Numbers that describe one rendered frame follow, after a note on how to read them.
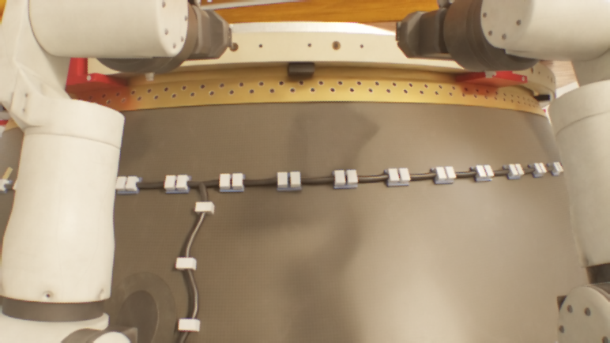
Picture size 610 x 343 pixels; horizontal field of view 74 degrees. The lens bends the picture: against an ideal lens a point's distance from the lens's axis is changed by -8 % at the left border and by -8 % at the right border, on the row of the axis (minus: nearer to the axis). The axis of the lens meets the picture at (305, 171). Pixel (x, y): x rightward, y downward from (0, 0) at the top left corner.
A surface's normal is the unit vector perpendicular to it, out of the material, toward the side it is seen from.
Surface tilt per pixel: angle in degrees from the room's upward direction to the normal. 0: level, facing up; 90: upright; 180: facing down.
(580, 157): 86
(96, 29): 133
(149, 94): 62
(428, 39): 90
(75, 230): 76
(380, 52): 90
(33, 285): 81
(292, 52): 90
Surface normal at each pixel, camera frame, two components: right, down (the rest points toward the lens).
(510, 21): -0.97, 0.00
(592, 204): -0.91, -0.22
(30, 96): -0.03, -0.16
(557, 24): 0.20, 0.57
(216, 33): -0.04, 0.19
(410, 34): 0.25, 0.18
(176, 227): -0.10, -0.45
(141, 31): -0.06, 0.69
